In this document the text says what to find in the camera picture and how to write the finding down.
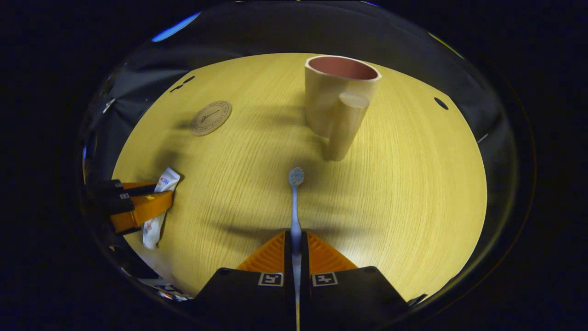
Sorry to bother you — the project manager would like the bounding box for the pale blue toothbrush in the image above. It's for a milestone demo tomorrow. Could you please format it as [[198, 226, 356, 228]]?
[[288, 166, 305, 331]]

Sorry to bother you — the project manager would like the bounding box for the beige cup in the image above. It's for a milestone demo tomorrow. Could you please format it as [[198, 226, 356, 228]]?
[[304, 55, 382, 161]]

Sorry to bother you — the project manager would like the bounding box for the white toothpaste tube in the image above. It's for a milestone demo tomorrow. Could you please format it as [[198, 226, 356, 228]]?
[[141, 167, 181, 250]]

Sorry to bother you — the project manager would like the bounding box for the round wooden coaster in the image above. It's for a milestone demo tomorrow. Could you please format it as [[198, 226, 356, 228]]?
[[190, 101, 232, 137]]

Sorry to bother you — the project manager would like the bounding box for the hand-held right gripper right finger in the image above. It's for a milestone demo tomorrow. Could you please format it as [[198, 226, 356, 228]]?
[[301, 231, 409, 329]]

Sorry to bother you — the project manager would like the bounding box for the wooden desktop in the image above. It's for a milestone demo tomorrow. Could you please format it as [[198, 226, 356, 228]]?
[[113, 53, 487, 304]]

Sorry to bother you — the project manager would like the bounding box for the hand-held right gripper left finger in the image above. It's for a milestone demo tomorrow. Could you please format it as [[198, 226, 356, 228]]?
[[193, 231, 297, 329]]

